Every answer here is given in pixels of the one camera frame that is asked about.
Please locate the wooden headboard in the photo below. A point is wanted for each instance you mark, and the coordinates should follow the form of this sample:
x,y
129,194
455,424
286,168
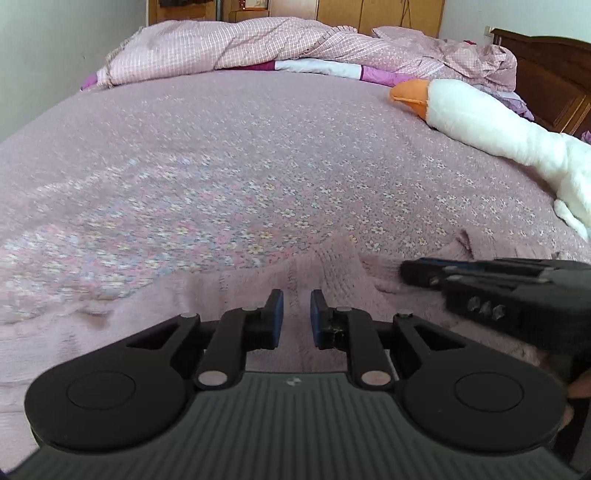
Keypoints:
x,y
549,78

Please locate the pink checked quilt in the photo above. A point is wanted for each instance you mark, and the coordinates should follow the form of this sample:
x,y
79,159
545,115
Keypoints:
x,y
240,44

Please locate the wooden wardrobe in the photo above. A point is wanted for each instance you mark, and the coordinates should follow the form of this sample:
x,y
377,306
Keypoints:
x,y
360,11

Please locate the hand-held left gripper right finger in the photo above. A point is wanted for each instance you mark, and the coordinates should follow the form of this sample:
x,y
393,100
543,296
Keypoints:
x,y
316,318

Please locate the purple and white blanket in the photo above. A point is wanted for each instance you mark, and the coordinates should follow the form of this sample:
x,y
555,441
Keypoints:
x,y
332,68

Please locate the white goose plush toy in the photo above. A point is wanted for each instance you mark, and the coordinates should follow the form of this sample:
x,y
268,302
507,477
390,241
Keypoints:
x,y
485,120

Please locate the person's right hand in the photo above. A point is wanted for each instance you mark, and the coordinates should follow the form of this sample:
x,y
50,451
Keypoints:
x,y
581,387

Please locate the pink knitted cardigan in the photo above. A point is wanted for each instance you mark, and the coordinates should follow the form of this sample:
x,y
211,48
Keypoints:
x,y
332,267

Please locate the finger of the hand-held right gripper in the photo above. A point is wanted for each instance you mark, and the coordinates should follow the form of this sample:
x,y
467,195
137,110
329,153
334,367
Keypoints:
x,y
420,273

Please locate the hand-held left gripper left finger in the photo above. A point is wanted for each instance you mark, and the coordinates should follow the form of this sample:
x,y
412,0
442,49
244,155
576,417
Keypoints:
x,y
277,318

